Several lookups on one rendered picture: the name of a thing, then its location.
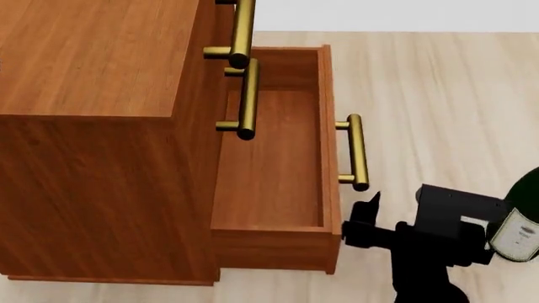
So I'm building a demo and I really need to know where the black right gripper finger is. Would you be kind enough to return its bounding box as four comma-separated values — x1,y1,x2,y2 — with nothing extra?
350,189,383,226

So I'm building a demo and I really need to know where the open wooden drawer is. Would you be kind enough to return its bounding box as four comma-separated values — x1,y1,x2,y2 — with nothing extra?
209,44,343,276

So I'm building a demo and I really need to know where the wooden cabinet body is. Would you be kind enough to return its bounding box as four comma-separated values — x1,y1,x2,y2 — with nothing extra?
0,0,237,287

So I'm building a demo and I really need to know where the dark green wine bottle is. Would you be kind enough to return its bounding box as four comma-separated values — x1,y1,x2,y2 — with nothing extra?
487,165,539,263

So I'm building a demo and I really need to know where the brass handle of open drawer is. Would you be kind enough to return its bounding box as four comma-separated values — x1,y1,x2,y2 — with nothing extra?
334,113,371,193

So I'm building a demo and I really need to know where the grey gripper camera box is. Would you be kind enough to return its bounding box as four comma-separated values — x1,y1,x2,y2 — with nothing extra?
414,182,513,239

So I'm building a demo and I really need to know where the brass bar handle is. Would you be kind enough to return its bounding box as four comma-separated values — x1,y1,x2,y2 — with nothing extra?
215,58,261,141
203,0,257,70

